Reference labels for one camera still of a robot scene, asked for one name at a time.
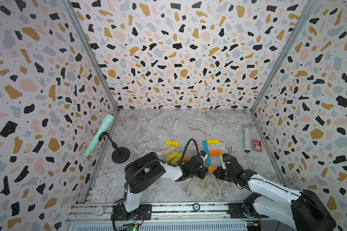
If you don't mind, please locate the teal block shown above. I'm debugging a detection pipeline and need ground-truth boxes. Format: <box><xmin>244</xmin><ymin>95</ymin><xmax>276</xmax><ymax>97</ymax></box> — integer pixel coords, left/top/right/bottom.
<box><xmin>205</xmin><ymin>155</ymin><xmax>211</xmax><ymax>166</ymax></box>
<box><xmin>202</xmin><ymin>140</ymin><xmax>209</xmax><ymax>154</ymax></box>

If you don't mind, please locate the yellow block scuffed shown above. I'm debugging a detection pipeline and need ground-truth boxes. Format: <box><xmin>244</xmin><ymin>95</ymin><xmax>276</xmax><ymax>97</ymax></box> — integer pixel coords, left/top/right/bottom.
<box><xmin>207</xmin><ymin>139</ymin><xmax>220</xmax><ymax>144</ymax></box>

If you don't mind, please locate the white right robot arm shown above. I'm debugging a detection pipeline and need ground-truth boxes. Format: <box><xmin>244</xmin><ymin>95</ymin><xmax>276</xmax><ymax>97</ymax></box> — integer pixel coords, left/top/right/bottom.
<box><xmin>214</xmin><ymin>154</ymin><xmax>336</xmax><ymax>231</ymax></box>

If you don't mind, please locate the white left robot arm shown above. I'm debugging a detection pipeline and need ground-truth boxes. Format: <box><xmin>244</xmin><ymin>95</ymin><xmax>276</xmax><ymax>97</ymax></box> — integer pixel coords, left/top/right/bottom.
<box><xmin>123</xmin><ymin>151</ymin><xmax>208</xmax><ymax>213</ymax></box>

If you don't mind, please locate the natural wood block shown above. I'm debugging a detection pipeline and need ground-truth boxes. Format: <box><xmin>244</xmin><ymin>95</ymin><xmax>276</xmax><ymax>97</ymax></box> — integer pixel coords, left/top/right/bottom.
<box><xmin>163</xmin><ymin>145</ymin><xmax>176</xmax><ymax>155</ymax></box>

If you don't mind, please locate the purple card box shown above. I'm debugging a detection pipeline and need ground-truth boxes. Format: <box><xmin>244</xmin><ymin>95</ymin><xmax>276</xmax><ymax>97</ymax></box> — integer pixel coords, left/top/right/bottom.
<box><xmin>252</xmin><ymin>139</ymin><xmax>263</xmax><ymax>152</ymax></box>

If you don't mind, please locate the silver glitter microphone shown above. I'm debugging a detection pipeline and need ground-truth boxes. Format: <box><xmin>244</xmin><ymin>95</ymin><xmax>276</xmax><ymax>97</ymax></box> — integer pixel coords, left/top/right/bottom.
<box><xmin>243</xmin><ymin>124</ymin><xmax>251</xmax><ymax>153</ymax></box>

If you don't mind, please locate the black gooseneck mic stand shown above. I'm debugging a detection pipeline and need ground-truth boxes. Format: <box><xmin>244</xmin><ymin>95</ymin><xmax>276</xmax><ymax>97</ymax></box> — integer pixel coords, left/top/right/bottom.
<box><xmin>98</xmin><ymin>131</ymin><xmax>130</xmax><ymax>164</ymax></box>

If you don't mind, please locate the mint green microphone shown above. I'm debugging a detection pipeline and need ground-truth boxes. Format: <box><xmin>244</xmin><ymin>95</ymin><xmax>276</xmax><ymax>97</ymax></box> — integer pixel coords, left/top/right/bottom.
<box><xmin>84</xmin><ymin>114</ymin><xmax>115</xmax><ymax>157</ymax></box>

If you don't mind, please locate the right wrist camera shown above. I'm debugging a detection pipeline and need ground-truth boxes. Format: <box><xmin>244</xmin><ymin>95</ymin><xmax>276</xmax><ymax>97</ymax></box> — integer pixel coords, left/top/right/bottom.
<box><xmin>220</xmin><ymin>158</ymin><xmax>227</xmax><ymax>169</ymax></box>

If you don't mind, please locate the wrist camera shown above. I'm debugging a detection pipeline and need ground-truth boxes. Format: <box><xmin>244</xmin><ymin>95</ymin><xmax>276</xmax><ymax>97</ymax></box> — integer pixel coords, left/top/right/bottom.
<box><xmin>220</xmin><ymin>158</ymin><xmax>227</xmax><ymax>169</ymax></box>
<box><xmin>199</xmin><ymin>150</ymin><xmax>208</xmax><ymax>161</ymax></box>

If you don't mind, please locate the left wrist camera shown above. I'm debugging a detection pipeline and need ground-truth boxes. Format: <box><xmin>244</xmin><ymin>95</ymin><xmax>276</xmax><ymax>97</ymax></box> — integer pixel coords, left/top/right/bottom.
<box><xmin>199</xmin><ymin>150</ymin><xmax>208</xmax><ymax>161</ymax></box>

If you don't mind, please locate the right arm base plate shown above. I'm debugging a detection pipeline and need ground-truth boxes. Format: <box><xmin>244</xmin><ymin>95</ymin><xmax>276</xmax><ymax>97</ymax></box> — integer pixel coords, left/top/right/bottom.
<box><xmin>227</xmin><ymin>202</ymin><xmax>268</xmax><ymax>219</ymax></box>

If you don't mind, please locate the round knob on rail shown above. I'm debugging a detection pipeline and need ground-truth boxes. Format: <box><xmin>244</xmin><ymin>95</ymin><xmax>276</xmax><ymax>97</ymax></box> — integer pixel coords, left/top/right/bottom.
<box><xmin>192</xmin><ymin>203</ymin><xmax>200</xmax><ymax>212</ymax></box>

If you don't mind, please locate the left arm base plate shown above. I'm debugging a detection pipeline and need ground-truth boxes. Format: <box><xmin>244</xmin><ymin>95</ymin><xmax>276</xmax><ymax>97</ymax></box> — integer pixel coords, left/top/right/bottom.
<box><xmin>110</xmin><ymin>203</ymin><xmax>152</xmax><ymax>221</ymax></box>

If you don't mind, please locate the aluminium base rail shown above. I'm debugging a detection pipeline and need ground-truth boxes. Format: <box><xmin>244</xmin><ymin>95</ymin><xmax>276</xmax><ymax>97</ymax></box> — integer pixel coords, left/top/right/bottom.
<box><xmin>64</xmin><ymin>201</ymin><xmax>292</xmax><ymax>231</ymax></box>

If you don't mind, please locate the aluminium corner post right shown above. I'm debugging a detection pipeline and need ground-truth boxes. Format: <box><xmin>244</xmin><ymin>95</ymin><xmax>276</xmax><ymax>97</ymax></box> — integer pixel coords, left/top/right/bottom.
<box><xmin>251</xmin><ymin>0</ymin><xmax>320</xmax><ymax>113</ymax></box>

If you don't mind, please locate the aluminium corner post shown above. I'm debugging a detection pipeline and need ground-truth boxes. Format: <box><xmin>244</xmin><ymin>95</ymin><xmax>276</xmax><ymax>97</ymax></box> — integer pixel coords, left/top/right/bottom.
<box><xmin>61</xmin><ymin>0</ymin><xmax>119</xmax><ymax>116</ymax></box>
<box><xmin>251</xmin><ymin>0</ymin><xmax>320</xmax><ymax>113</ymax></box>

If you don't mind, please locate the aluminium corner post left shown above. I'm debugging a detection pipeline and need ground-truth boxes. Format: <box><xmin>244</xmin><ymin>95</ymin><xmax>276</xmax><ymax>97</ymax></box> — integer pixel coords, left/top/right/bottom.
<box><xmin>61</xmin><ymin>0</ymin><xmax>119</xmax><ymax>116</ymax></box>

